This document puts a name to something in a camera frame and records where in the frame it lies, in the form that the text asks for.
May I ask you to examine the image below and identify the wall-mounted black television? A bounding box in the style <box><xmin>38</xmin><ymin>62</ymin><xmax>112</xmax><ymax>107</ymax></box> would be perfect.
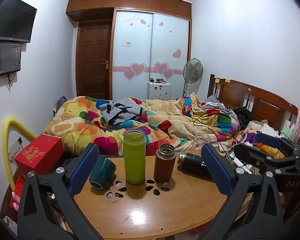
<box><xmin>0</xmin><ymin>0</ymin><xmax>38</xmax><ymax>43</ymax></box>

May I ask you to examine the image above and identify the pale green plush toy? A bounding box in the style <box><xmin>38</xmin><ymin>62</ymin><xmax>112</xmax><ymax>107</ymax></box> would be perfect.
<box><xmin>281</xmin><ymin>127</ymin><xmax>294</xmax><ymax>141</ymax></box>

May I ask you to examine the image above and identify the standing electric fan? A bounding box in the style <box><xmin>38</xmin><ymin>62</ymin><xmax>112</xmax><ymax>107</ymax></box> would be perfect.
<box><xmin>182</xmin><ymin>58</ymin><xmax>204</xmax><ymax>98</ymax></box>

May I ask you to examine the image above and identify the black clothing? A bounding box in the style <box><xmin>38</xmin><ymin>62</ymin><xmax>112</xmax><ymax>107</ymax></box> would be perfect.
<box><xmin>233</xmin><ymin>106</ymin><xmax>252</xmax><ymax>127</ymax></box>

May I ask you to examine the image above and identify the grey and black garment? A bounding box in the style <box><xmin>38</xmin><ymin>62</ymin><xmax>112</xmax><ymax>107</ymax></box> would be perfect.
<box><xmin>100</xmin><ymin>99</ymin><xmax>147</xmax><ymax>126</ymax></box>

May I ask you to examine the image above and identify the black cable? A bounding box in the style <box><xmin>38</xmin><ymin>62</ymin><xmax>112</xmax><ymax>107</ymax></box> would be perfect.
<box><xmin>192</xmin><ymin>104</ymin><xmax>231</xmax><ymax>151</ymax></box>

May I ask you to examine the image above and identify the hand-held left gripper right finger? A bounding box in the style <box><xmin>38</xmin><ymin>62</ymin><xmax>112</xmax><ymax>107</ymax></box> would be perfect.
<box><xmin>197</xmin><ymin>142</ymin><xmax>284</xmax><ymax>240</ymax></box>

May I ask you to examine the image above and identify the white power strip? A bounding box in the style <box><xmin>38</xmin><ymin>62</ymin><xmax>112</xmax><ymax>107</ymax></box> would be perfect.
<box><xmin>228</xmin><ymin>156</ymin><xmax>253</xmax><ymax>168</ymax></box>

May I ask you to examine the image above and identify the small white cabinet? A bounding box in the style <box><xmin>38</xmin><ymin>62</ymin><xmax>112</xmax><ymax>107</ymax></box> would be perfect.
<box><xmin>146</xmin><ymin>81</ymin><xmax>172</xmax><ymax>101</ymax></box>

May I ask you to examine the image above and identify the brown wooden door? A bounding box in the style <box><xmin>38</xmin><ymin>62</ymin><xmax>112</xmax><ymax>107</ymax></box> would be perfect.
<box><xmin>76</xmin><ymin>21</ymin><xmax>112</xmax><ymax>98</ymax></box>

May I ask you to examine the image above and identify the clear glass jar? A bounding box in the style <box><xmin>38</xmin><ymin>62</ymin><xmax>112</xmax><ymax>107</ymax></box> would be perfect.
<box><xmin>193</xmin><ymin>133</ymin><xmax>212</xmax><ymax>153</ymax></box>

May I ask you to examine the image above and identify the pink plastic bag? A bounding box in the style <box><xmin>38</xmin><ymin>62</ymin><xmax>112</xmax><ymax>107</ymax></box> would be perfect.
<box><xmin>291</xmin><ymin>106</ymin><xmax>300</xmax><ymax>146</ymax></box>

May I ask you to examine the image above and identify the lime green tall bottle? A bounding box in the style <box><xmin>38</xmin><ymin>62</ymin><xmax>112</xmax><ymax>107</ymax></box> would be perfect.
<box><xmin>123</xmin><ymin>128</ymin><xmax>147</xmax><ymax>185</ymax></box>

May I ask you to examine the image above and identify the purple cloth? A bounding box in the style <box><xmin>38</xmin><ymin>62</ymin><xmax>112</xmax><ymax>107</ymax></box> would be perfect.
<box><xmin>244</xmin><ymin>132</ymin><xmax>259</xmax><ymax>146</ymax></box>

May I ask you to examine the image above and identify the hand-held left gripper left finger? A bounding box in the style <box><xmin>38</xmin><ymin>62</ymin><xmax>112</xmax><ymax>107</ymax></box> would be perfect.
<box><xmin>17</xmin><ymin>143</ymin><xmax>104</xmax><ymax>240</ymax></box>

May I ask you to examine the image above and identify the brown thermos bottle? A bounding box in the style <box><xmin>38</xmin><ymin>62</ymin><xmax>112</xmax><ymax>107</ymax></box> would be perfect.
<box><xmin>154</xmin><ymin>144</ymin><xmax>177</xmax><ymax>183</ymax></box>

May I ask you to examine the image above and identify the colourful patterned blanket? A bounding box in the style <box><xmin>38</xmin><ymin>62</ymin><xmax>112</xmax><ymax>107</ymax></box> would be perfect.
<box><xmin>43</xmin><ymin>92</ymin><xmax>241</xmax><ymax>156</ymax></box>

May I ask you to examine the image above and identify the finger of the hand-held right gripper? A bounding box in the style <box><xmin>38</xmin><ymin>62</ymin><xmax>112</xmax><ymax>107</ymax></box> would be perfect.
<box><xmin>233</xmin><ymin>143</ymin><xmax>300</xmax><ymax>174</ymax></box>
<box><xmin>255</xmin><ymin>132</ymin><xmax>300</xmax><ymax>157</ymax></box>

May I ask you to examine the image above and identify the white box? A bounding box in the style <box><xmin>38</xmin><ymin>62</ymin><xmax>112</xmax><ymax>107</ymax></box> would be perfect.
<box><xmin>259</xmin><ymin>123</ymin><xmax>281</xmax><ymax>138</ymax></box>

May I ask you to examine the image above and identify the dark green faceted cup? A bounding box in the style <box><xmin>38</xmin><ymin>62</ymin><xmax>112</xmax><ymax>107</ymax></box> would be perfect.
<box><xmin>89</xmin><ymin>155</ymin><xmax>117</xmax><ymax>189</ymax></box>

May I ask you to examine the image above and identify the yellow foam tube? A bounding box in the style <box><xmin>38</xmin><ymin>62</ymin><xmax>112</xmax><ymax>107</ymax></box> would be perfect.
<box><xmin>2</xmin><ymin>117</ymin><xmax>37</xmax><ymax>191</ymax></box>

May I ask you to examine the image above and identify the dark grey bag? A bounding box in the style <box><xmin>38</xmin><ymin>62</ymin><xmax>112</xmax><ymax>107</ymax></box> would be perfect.
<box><xmin>56</xmin><ymin>96</ymin><xmax>67</xmax><ymax>111</ymax></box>

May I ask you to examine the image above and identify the red gift box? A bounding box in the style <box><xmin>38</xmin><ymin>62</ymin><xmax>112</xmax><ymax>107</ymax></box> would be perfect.
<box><xmin>14</xmin><ymin>134</ymin><xmax>65</xmax><ymax>176</ymax></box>

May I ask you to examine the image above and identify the small wall monitor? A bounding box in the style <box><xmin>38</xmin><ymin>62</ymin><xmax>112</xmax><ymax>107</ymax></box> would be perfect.
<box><xmin>0</xmin><ymin>42</ymin><xmax>22</xmax><ymax>78</ymax></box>

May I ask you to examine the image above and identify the grey striped cloth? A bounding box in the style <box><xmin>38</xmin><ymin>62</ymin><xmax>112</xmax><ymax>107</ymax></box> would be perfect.
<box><xmin>204</xmin><ymin>94</ymin><xmax>231</xmax><ymax>111</ymax></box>

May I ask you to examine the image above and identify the black thermos bottle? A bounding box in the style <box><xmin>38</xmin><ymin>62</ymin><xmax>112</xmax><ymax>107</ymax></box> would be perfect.
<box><xmin>177</xmin><ymin>152</ymin><xmax>216</xmax><ymax>178</ymax></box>

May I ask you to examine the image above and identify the wooden wardrobe with heart stickers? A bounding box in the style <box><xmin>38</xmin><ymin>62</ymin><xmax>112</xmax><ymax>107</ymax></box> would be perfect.
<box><xmin>66</xmin><ymin>0</ymin><xmax>192</xmax><ymax>101</ymax></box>

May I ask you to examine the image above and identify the orange snack bag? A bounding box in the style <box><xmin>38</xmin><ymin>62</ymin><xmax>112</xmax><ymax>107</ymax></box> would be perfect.
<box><xmin>256</xmin><ymin>142</ymin><xmax>286</xmax><ymax>159</ymax></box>

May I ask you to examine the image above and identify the wall socket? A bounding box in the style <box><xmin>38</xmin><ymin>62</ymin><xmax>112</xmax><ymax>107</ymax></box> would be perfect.
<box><xmin>8</xmin><ymin>137</ymin><xmax>24</xmax><ymax>153</ymax></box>

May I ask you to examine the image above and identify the wooden bed headboard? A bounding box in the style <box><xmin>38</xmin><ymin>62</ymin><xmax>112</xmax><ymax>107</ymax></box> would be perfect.
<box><xmin>207</xmin><ymin>74</ymin><xmax>299</xmax><ymax>131</ymax></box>

